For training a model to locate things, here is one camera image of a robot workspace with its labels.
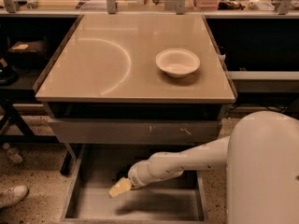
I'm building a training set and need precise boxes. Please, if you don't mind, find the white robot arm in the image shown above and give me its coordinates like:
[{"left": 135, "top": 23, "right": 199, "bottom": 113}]
[{"left": 108, "top": 111, "right": 299, "bottom": 224}]

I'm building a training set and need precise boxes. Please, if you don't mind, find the clear plastic bottle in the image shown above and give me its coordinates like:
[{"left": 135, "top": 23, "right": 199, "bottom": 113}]
[{"left": 3, "top": 143, "right": 23, "bottom": 164}]

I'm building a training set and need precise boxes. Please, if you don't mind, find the black side table frame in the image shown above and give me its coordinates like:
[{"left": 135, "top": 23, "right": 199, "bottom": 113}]
[{"left": 0, "top": 93, "right": 73, "bottom": 176}]

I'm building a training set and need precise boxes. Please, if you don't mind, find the grey top drawer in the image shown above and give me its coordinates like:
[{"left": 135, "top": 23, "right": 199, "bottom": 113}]
[{"left": 49, "top": 103, "right": 221, "bottom": 145}]

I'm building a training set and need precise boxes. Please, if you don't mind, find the white paper bowl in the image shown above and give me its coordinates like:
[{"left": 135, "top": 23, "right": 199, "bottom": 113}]
[{"left": 155, "top": 49, "right": 200, "bottom": 77}]

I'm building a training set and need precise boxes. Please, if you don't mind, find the white shoe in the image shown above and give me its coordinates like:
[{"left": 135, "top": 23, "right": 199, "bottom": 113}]
[{"left": 0, "top": 185, "right": 29, "bottom": 208}]

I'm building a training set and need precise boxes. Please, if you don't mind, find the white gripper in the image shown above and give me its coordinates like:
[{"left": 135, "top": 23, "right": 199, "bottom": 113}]
[{"left": 108, "top": 161, "right": 150, "bottom": 198}]

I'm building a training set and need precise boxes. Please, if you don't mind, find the open grey middle drawer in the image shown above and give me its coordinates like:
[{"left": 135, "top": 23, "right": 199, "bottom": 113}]
[{"left": 60, "top": 145, "right": 208, "bottom": 224}]

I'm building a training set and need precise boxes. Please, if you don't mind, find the black bag on shelf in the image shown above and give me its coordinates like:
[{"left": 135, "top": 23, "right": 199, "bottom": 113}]
[{"left": 7, "top": 39, "right": 48, "bottom": 69}]

